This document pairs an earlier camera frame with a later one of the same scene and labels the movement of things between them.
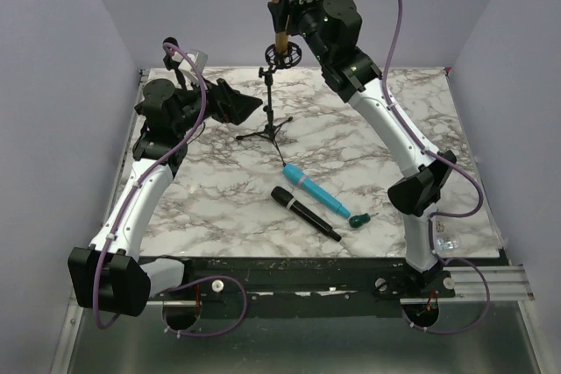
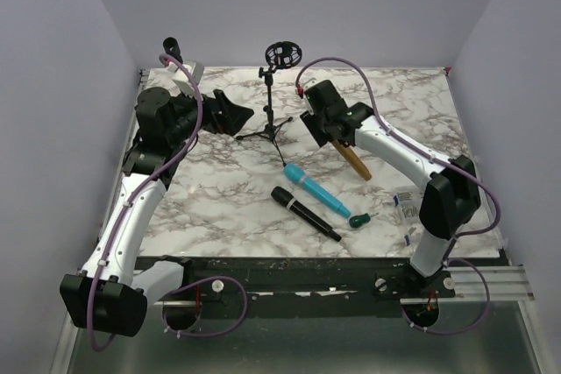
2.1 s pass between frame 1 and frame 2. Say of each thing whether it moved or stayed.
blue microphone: stayed
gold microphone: moved
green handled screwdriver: stayed
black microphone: stayed
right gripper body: moved
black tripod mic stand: stayed
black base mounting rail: stayed
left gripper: moved
